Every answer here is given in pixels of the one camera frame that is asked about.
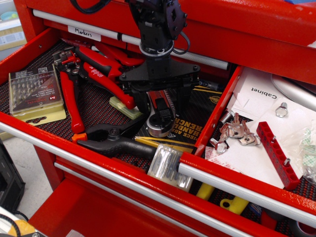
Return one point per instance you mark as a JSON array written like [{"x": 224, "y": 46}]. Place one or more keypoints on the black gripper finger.
[
  {"x": 182, "y": 98},
  {"x": 141, "y": 100}
]

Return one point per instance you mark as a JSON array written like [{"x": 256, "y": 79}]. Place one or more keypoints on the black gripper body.
[{"x": 160, "y": 74}]

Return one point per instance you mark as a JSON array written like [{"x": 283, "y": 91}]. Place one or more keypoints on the silver box cutter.
[{"x": 162, "y": 114}]

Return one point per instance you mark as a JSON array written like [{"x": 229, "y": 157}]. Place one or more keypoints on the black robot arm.
[{"x": 160, "y": 23}]

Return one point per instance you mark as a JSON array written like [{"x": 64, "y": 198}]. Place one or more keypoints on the black yellow wrench set box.
[{"x": 189, "y": 123}]

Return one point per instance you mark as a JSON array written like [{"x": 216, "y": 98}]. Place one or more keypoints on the left open red drawer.
[{"x": 94, "y": 108}]

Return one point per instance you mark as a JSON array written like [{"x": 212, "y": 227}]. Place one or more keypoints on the open red drawer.
[
  {"x": 265, "y": 195},
  {"x": 94, "y": 108}
]

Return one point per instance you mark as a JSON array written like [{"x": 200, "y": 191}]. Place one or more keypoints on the right open red drawer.
[{"x": 265, "y": 195}]

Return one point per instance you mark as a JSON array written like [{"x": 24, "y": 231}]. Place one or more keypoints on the black box on floor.
[{"x": 12, "y": 185}]

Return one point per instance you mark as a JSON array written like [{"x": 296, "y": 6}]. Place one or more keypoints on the small green plastic case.
[{"x": 120, "y": 106}]

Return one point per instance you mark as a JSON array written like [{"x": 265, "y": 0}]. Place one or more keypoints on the blue dry erase marker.
[{"x": 212, "y": 85}]

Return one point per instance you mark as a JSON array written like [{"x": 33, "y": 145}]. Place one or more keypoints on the black spring clamp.
[{"x": 110, "y": 140}]

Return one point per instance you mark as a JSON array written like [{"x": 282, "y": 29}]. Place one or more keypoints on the silver key bunch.
[{"x": 238, "y": 130}]

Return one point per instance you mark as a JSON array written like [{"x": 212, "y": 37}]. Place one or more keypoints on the clear plastic bit packet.
[{"x": 164, "y": 167}]

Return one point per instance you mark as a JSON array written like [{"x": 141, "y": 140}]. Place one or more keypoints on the white cabinet paper sheet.
[{"x": 256, "y": 98}]

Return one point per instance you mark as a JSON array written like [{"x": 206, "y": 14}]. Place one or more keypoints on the red metal tool chest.
[{"x": 273, "y": 36}]

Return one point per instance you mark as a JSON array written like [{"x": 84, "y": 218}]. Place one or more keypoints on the white markers label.
[{"x": 84, "y": 33}]

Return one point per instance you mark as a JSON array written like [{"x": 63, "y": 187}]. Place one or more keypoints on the silver hex bolt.
[{"x": 281, "y": 111}]

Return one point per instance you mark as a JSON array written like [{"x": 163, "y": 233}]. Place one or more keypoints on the drill bit set case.
[{"x": 35, "y": 96}]

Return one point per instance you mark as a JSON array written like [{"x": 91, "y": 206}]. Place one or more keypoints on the silver curved metal plate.
[{"x": 300, "y": 92}]

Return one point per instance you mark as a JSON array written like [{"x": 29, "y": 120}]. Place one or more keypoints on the clear bag of parts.
[{"x": 300, "y": 147}]

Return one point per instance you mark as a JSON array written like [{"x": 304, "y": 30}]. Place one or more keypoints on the red bit holder strip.
[{"x": 277, "y": 157}]

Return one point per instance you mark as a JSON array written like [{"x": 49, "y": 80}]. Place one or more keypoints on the red handled crimping pliers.
[{"x": 105, "y": 72}]

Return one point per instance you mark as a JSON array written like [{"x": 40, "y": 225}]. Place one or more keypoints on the red wire stripper tool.
[{"x": 69, "y": 65}]

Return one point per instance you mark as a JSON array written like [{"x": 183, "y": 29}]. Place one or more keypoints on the yellow handled tool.
[{"x": 236, "y": 205}]

